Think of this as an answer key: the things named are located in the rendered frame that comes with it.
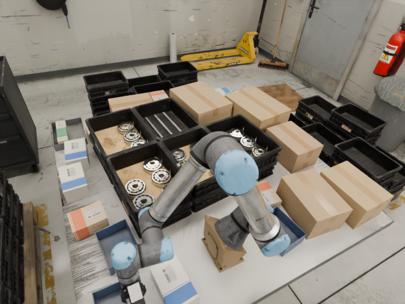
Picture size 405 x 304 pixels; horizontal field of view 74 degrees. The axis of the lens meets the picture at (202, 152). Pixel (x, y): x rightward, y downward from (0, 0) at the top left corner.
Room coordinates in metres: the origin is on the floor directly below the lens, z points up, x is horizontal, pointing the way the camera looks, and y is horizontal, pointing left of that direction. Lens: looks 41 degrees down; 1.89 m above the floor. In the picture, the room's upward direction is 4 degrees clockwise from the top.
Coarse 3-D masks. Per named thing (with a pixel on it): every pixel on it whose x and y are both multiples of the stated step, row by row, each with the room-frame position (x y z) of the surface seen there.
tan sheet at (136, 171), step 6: (126, 168) 1.03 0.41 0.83; (132, 168) 1.03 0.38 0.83; (138, 168) 1.04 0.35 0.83; (162, 168) 1.05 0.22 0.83; (120, 174) 0.98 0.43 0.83; (126, 174) 0.98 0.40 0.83; (132, 174) 0.99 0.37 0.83; (138, 174) 0.99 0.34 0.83; (144, 174) 0.99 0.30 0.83; (150, 174) 1.00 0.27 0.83; (126, 180) 0.94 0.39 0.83; (144, 180) 0.95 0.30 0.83; (150, 180) 0.95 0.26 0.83; (150, 186) 0.91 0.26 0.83; (156, 186) 0.92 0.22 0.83; (150, 192) 0.87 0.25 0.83; (156, 192) 0.88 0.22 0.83; (132, 198) 0.83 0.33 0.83; (156, 198) 0.84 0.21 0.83
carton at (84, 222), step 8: (88, 208) 0.79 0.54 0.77; (96, 208) 0.79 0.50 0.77; (72, 216) 0.74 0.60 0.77; (80, 216) 0.74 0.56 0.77; (88, 216) 0.74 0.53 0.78; (96, 216) 0.75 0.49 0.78; (104, 216) 0.75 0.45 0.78; (72, 224) 0.69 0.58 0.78; (80, 224) 0.69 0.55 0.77; (88, 224) 0.70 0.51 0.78; (96, 224) 0.71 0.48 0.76; (104, 224) 0.73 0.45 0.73; (80, 232) 0.67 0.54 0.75; (88, 232) 0.68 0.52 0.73
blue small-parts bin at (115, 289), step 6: (102, 288) 0.42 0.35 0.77; (108, 288) 0.43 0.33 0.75; (114, 288) 0.44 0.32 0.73; (120, 288) 0.45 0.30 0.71; (96, 294) 0.41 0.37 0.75; (102, 294) 0.42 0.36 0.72; (108, 294) 0.43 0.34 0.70; (114, 294) 0.43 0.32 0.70; (120, 294) 0.43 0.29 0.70; (96, 300) 0.40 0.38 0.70; (102, 300) 0.40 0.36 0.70; (108, 300) 0.40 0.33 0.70; (114, 300) 0.40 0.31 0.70; (120, 300) 0.41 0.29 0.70
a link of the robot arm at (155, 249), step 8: (144, 232) 0.50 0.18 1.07; (152, 232) 0.50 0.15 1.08; (160, 232) 0.51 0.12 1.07; (144, 240) 0.47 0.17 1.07; (152, 240) 0.46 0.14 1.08; (160, 240) 0.47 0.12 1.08; (168, 240) 0.47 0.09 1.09; (144, 248) 0.43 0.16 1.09; (152, 248) 0.44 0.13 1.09; (160, 248) 0.44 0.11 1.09; (168, 248) 0.44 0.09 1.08; (144, 256) 0.41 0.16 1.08; (152, 256) 0.41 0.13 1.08; (160, 256) 0.42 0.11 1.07; (168, 256) 0.42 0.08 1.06; (144, 264) 0.39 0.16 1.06; (152, 264) 0.40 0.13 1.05
